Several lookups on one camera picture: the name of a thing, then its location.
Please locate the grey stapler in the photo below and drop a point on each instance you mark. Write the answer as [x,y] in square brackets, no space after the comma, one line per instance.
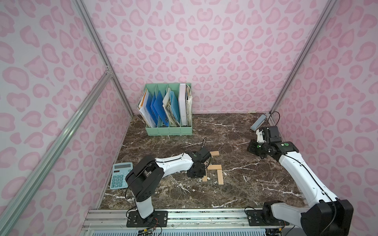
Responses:
[258,123]

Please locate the white folder in organizer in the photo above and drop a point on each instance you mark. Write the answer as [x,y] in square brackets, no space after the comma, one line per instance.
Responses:
[182,99]

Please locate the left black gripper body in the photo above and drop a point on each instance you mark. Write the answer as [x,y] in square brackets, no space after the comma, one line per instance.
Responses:
[199,169]

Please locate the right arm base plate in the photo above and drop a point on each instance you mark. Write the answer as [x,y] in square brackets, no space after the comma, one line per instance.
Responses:
[255,218]

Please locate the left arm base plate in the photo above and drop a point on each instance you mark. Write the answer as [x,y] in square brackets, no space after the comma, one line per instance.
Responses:
[159,218]

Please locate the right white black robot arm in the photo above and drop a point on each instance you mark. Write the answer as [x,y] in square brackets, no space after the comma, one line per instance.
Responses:
[325,214]

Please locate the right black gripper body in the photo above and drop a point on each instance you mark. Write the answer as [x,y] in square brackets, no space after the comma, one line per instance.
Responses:
[254,146]

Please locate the green file organizer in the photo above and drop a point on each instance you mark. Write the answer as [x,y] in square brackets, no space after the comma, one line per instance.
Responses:
[170,94]

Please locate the aluminium mounting rail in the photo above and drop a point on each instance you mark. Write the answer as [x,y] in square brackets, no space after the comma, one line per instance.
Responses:
[183,222]

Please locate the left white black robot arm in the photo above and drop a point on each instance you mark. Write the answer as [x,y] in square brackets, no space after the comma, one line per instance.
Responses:
[145,177]

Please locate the blue folders in organizer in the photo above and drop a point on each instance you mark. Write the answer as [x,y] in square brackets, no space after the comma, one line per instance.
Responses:
[158,110]

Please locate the teal calculator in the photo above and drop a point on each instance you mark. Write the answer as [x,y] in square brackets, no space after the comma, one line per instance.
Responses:
[119,173]

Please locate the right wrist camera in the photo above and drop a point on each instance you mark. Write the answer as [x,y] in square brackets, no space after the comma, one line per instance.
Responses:
[260,136]

